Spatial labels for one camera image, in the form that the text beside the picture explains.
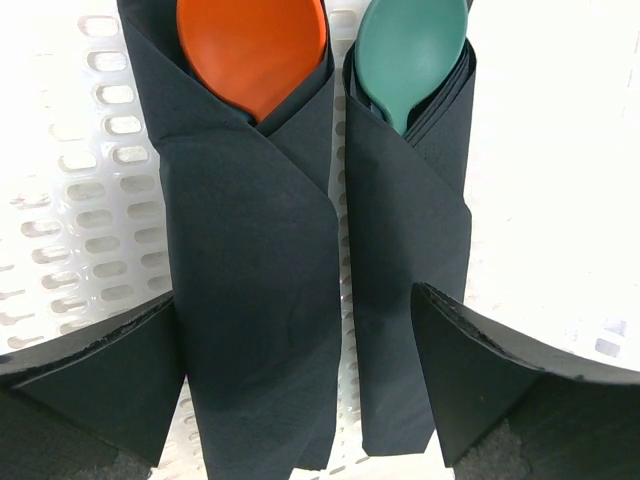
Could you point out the orange plastic spoon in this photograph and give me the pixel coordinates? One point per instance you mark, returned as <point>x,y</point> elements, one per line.
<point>252,54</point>

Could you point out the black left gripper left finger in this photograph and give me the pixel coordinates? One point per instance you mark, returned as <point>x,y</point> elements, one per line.
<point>96,403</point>

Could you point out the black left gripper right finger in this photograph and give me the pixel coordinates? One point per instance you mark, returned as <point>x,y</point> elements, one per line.
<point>507,406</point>

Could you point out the white perforated plastic basket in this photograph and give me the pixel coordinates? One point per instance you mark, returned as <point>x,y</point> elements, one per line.
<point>552,179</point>

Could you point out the dark rolled napkin bundle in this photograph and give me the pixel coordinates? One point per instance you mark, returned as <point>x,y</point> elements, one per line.
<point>408,223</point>

